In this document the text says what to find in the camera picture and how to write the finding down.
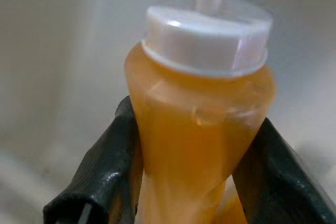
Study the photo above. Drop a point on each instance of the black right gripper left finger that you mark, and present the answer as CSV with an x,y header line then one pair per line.
x,y
105,171

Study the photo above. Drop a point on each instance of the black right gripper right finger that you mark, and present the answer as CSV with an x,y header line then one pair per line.
x,y
278,176

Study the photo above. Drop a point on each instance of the orange sauce bottle white cap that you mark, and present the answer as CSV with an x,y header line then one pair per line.
x,y
199,119

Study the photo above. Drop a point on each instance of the beige mini fridge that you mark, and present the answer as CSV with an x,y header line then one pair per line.
x,y
52,51

